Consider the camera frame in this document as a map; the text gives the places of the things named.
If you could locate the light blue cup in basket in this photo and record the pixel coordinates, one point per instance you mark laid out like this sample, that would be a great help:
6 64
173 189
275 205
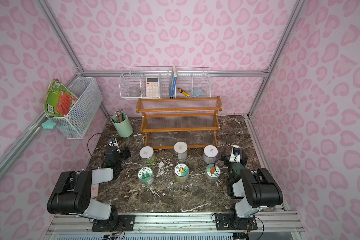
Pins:
197 92

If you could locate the yellow utility knife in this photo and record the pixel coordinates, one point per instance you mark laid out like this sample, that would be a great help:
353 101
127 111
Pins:
184 92

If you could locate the green pen cup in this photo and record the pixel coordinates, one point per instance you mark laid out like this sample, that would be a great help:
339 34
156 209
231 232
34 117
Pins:
122 124

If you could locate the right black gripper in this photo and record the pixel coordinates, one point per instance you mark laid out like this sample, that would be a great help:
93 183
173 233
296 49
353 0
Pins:
233 163

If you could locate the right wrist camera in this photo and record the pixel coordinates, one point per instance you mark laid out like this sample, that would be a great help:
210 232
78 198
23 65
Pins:
235 155

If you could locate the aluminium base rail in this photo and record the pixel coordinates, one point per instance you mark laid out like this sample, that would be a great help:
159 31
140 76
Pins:
279 225

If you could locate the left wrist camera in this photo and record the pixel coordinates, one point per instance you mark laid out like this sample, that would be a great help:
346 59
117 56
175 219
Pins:
112 142

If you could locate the red-lid jar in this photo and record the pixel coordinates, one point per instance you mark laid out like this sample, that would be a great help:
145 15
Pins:
212 173

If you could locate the white mesh side basket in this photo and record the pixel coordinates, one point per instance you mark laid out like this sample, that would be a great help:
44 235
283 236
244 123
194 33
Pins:
76 123

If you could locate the white wire wall basket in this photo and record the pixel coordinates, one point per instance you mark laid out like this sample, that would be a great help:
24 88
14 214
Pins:
165 82

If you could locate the green jar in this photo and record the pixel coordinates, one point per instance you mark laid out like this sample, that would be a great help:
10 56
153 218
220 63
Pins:
148 156

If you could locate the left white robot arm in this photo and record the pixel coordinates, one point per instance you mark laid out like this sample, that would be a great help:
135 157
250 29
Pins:
72 194

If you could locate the wooden three-tier shelf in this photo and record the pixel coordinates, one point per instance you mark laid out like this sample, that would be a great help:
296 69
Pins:
171 115

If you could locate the blue book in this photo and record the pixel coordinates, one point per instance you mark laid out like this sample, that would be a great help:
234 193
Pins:
173 82

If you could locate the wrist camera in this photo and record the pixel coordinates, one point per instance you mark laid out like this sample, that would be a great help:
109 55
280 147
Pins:
112 142
235 155

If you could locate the glass bowl in basket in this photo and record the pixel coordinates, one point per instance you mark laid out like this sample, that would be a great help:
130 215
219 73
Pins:
134 92

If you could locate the green-lid jar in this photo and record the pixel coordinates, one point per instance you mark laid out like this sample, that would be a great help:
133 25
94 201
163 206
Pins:
146 176

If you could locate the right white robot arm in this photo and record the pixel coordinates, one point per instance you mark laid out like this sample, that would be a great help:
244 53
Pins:
256 190

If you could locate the seed jar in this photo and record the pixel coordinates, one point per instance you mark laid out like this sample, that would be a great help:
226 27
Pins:
210 154
181 151

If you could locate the mint star hook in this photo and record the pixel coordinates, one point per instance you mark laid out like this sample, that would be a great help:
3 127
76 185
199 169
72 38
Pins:
49 124

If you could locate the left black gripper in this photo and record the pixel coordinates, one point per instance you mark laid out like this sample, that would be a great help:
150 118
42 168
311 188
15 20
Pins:
120 154

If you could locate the green snack packet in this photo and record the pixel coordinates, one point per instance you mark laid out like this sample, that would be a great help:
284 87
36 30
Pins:
59 99

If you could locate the sunflower jar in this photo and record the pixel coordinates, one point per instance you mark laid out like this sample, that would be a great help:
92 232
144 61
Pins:
181 173

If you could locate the white calculator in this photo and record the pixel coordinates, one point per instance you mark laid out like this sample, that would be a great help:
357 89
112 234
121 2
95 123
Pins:
152 87

